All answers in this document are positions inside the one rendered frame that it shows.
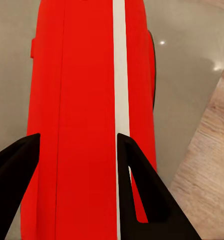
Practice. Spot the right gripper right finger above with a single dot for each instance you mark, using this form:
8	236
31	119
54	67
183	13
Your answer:
166	220

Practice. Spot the coffee table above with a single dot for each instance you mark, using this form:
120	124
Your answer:
188	38

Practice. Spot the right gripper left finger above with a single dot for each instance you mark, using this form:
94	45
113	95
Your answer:
18	163

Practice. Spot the radio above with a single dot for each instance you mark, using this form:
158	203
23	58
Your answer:
94	76

